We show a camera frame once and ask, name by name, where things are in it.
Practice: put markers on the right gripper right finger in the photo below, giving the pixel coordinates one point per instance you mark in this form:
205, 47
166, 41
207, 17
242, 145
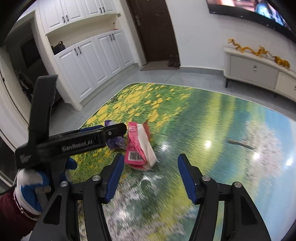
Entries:
241, 218

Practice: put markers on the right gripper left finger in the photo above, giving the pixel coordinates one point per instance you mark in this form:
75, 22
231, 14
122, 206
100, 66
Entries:
59, 220

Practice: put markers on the small purple wrapper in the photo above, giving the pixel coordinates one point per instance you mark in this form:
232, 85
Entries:
117, 142

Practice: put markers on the pink tissue pack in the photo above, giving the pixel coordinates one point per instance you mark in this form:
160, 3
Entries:
139, 152

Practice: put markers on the left gloved hand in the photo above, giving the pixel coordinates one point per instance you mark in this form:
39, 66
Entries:
27, 182

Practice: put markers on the white lower shoe cabinets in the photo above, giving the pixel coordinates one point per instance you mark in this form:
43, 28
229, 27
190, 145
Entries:
90, 63

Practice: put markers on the black bag in niche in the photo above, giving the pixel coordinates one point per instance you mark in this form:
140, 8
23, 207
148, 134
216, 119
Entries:
58, 48

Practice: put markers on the brown door mat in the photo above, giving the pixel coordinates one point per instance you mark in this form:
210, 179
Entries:
158, 65

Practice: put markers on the pair of dark shoes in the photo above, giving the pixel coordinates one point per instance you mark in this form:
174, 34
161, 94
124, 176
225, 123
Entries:
174, 61

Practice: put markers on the white TV console cabinet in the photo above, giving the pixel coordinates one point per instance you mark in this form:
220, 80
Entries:
260, 72

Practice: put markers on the dark brown entrance door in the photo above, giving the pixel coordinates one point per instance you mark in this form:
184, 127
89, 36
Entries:
155, 29

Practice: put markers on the golden dragon ornament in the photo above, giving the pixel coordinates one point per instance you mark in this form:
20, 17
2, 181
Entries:
260, 53

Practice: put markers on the white upper wall cabinets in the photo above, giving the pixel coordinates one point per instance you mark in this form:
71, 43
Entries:
58, 13

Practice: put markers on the wall mounted television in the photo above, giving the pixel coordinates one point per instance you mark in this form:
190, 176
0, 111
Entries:
257, 11

